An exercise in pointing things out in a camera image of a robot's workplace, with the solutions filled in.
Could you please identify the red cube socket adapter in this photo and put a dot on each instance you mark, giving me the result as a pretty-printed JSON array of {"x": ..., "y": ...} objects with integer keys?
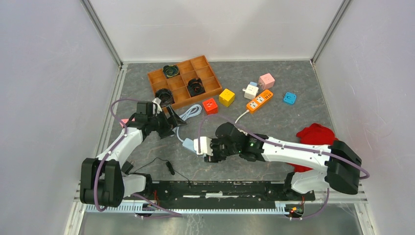
[{"x": 210, "y": 106}]

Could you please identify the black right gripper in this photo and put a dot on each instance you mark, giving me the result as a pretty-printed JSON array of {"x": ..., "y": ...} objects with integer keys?
[{"x": 215, "y": 158}]

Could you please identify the rolled green-patterned tie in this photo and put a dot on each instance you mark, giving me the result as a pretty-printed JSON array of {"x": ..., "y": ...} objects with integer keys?
[{"x": 171, "y": 71}]

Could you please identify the rolled dark floral tie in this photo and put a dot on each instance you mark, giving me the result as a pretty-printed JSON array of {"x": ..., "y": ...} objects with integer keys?
[{"x": 166, "y": 97}]

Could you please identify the light blue power strip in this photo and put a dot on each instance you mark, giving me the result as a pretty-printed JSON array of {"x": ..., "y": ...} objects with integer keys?
[{"x": 189, "y": 145}]

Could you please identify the pink cube socket adapter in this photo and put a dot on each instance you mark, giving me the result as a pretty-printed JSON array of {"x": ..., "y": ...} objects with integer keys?
[{"x": 266, "y": 81}]

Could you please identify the yellow cube socket adapter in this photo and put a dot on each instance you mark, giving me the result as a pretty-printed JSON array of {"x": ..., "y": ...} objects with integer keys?
[{"x": 226, "y": 97}]

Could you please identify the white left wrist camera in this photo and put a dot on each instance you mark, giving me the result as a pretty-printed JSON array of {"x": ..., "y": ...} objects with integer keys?
[{"x": 156, "y": 106}]

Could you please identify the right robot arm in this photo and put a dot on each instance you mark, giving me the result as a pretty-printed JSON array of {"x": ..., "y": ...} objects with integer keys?
[{"x": 334, "y": 166}]

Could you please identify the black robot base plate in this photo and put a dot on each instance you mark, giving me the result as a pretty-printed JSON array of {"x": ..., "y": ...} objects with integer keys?
[{"x": 221, "y": 194}]

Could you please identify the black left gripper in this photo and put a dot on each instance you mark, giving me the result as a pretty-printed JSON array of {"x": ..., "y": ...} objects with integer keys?
[{"x": 166, "y": 131}]

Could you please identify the white cube socket adapter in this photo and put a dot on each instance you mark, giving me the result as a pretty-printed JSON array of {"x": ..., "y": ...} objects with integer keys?
[{"x": 250, "y": 92}]

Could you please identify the rolled dark orange-patterned tie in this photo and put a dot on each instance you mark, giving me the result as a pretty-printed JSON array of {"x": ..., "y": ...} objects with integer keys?
[{"x": 195, "y": 87}]

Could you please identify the blue square plug adapter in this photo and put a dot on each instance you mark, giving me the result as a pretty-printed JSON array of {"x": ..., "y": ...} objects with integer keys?
[{"x": 290, "y": 98}]

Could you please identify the orange power strip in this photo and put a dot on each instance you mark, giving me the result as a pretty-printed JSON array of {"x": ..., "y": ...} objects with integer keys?
[{"x": 259, "y": 101}]

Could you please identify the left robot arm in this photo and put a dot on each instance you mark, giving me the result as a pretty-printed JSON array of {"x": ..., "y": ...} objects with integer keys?
[{"x": 103, "y": 183}]

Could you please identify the pink triangular power strip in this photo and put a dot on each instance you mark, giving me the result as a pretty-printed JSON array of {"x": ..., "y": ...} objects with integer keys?
[{"x": 126, "y": 123}]

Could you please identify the wooden compartment tray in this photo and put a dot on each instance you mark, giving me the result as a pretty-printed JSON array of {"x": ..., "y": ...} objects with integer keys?
[{"x": 197, "y": 67}]

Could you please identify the red cloth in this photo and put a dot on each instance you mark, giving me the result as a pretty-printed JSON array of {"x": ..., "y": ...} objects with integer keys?
[{"x": 316, "y": 134}]

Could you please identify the white cable tray rail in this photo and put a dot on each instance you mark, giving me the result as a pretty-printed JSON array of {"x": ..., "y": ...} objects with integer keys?
[{"x": 138, "y": 207}]

